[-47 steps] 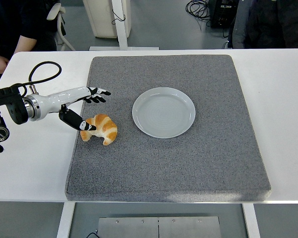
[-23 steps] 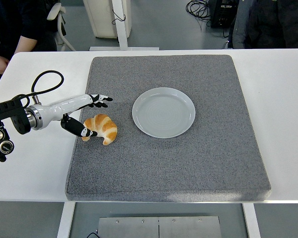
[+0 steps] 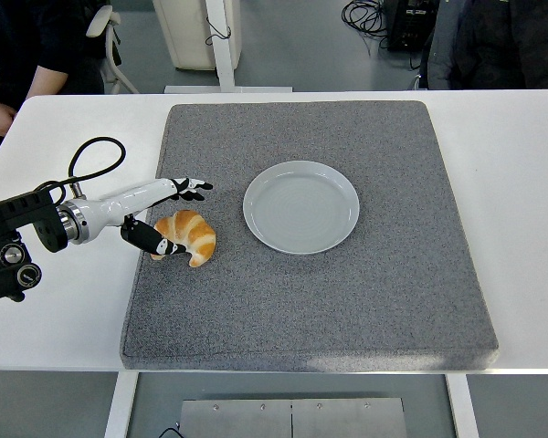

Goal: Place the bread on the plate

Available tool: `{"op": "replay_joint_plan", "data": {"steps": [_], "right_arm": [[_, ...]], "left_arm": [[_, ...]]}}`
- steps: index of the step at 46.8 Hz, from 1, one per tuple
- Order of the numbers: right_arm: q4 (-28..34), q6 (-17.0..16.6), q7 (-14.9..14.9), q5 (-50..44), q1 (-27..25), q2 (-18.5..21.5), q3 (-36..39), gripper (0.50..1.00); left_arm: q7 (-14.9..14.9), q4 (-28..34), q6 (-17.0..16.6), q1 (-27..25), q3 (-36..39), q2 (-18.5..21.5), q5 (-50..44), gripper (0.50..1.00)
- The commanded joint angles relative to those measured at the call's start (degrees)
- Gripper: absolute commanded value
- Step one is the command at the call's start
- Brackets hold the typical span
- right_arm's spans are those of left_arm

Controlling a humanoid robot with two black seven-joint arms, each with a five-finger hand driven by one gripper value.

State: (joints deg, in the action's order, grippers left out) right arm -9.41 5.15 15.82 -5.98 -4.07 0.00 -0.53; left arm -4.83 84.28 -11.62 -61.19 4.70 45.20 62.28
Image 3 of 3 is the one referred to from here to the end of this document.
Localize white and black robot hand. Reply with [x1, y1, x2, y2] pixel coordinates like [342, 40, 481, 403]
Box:
[75, 176, 215, 256]

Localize golden croissant bread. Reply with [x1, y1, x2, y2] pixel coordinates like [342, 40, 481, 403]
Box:
[150, 209, 217, 269]

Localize round grey plate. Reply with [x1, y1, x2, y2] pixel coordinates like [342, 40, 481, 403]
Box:
[242, 160, 361, 256]

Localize grey metal plate with screws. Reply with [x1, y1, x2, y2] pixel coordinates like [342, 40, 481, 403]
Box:
[178, 397, 410, 438]

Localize white cabinet box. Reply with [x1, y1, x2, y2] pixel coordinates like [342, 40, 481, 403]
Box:
[152, 0, 242, 72]

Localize white office chair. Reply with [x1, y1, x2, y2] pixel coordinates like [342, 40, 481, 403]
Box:
[85, 5, 141, 96]

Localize person in dark shirt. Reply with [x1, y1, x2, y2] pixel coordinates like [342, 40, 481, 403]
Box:
[0, 0, 107, 177]

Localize white table leg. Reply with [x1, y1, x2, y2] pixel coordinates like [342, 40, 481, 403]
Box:
[443, 373, 480, 438]
[103, 371, 141, 438]

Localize grey speckled foam mat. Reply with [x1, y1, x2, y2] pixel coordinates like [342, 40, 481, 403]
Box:
[119, 99, 501, 371]

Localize black equipment box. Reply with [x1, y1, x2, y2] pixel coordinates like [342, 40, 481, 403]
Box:
[385, 0, 441, 52]

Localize person in dark jacket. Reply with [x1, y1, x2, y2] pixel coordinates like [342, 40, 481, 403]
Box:
[418, 0, 548, 90]

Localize thin black cord loop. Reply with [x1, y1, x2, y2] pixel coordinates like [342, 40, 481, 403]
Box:
[204, 16, 233, 47]

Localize tangled black floor cables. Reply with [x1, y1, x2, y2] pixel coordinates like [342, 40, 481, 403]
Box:
[341, 0, 396, 58]

